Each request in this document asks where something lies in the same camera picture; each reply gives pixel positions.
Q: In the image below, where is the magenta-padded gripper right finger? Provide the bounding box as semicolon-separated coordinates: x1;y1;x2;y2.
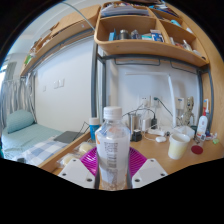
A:
125;146;169;190

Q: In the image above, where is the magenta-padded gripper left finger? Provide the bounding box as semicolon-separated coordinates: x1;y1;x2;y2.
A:
57;146;101;190

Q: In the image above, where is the clear plastic water bottle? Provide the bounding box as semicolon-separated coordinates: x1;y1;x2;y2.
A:
94;105;132;192

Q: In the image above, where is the wrapped round pastry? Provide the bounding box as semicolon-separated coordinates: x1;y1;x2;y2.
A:
78;141;95;155
61;152;78;166

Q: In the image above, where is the small white oval device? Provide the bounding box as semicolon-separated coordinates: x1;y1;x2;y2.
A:
154;135;168;144

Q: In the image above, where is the dark grey laptop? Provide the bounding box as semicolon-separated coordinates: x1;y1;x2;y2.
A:
53;130;86;144

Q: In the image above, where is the cream ceramic cup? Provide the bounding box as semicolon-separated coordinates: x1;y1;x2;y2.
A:
167;133;191;160

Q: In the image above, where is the blue checked blanket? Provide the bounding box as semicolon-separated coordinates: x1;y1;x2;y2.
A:
21;138;69;167

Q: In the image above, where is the black charger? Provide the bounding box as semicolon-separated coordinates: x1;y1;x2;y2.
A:
130;129;143;143

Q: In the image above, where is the white power strip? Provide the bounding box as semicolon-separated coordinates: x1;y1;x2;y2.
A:
146;128;166;137

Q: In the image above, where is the blue white-capped bottle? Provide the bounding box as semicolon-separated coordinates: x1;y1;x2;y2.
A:
88;117;101;141

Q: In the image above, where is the white power adapter block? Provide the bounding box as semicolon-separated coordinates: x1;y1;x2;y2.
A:
139;116;153;132

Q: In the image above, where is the flat round red coaster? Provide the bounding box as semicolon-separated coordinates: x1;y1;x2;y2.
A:
190;144;204;155

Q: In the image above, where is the metal cup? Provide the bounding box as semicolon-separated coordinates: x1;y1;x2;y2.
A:
128;113;141;133

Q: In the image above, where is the white carton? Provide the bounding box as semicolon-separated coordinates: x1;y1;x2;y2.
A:
173;124;196;139

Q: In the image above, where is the bed with teal sheet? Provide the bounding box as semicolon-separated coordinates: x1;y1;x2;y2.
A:
1;109;84;167

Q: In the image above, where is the white red-pump lotion bottle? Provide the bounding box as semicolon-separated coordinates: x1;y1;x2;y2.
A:
195;108;209;141

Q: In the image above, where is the brown tree figurine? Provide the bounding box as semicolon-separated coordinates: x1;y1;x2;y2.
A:
181;96;196;127

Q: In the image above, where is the teal pillow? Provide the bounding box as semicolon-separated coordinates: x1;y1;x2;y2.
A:
6;109;36;134

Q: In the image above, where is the white desk lamp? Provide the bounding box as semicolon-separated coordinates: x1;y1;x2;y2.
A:
124;70;180;129

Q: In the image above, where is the grey striped curtain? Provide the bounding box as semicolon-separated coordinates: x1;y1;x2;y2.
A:
0;61;38;128

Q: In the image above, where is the wooden shelf unit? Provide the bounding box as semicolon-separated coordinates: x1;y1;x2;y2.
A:
93;0;210;68

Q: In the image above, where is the wooden loft bed board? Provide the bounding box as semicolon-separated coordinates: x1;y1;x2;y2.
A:
19;4;101;78

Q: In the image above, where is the dark green cable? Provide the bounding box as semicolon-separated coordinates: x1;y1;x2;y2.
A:
153;97;175;118

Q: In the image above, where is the white blue-stickered wall socket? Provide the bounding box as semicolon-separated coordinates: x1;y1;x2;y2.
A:
175;97;186;110

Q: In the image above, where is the grey metal bed frame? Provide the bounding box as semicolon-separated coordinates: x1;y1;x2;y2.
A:
90;36;214;134

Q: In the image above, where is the white wall switch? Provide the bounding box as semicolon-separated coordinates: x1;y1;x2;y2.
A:
53;78;66;90

